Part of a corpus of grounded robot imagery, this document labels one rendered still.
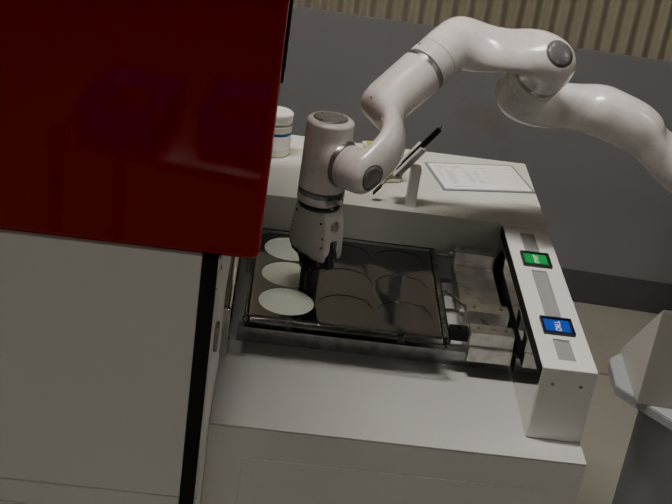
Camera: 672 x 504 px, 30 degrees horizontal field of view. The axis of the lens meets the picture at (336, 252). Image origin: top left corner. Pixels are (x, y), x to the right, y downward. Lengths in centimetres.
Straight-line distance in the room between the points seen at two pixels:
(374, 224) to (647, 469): 71
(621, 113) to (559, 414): 61
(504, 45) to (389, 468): 80
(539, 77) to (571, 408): 61
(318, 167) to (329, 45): 199
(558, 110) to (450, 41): 26
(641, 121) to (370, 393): 74
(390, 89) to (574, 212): 218
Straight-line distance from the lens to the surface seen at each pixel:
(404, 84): 227
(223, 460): 210
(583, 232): 440
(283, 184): 258
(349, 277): 238
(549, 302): 231
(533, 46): 233
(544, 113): 244
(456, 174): 276
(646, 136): 245
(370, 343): 228
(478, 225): 257
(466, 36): 235
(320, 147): 217
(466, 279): 250
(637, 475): 250
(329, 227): 222
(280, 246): 246
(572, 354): 216
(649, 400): 234
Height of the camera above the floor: 198
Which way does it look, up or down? 26 degrees down
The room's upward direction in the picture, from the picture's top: 8 degrees clockwise
